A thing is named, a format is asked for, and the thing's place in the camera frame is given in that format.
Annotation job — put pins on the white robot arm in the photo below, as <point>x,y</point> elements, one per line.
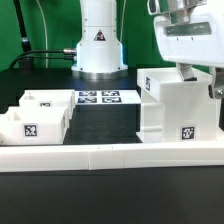
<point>99,52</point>

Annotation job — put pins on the white rear drawer tray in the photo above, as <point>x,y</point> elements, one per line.
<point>49,98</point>

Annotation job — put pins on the white U-shaped fence wall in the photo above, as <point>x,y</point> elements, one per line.
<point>110,156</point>

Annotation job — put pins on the black vertical pole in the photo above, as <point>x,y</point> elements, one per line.
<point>26,46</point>

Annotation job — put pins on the fiducial marker sheet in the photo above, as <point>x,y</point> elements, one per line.
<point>107,97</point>

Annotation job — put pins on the white drawer tray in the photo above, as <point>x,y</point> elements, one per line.
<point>49,98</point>
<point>38,126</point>

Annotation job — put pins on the white drawer cabinet box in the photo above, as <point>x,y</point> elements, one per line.
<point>173,110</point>

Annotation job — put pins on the white front drawer tray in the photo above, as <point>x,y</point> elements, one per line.
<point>38,126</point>

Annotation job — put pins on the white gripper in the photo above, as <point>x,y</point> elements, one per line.
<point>191,32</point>

